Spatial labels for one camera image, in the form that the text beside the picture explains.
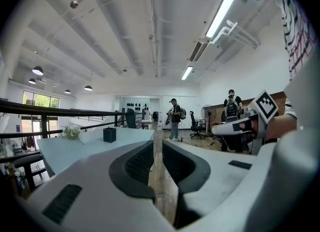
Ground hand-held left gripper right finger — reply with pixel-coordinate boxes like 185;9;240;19
161;139;260;230

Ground long ceiling tube light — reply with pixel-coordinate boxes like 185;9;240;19
204;0;236;39

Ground white patterned shirt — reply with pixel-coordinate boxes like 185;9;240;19
271;0;320;82

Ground window with green view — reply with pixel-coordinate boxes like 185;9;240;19
21;90;61;109

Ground black high-back chair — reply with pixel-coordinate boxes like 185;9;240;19
124;107;138;130

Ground ceiling air conditioner vent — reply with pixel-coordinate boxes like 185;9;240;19
188;39;209;63

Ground black pen holder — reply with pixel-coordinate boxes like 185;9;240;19
102;126;117;144

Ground white ceiling pipes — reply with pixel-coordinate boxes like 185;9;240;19
211;19;261;50

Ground black metal railing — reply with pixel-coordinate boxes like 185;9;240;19
0;99;127;141

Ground black round stool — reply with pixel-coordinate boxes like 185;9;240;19
13;152;47;193

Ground small green potted plant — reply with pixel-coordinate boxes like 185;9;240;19
61;125;81;141

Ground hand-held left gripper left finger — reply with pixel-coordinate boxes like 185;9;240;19
24;140;177;232

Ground person's right forearm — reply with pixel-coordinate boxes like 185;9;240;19
264;112;299;144

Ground black office chair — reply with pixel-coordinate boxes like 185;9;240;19
188;110;206;140

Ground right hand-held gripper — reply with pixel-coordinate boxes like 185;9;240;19
211;89;280;156

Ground short ceiling tube light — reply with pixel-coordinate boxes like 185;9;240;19
180;65;194;81

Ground black standing fan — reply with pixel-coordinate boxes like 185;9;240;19
200;103;217;138

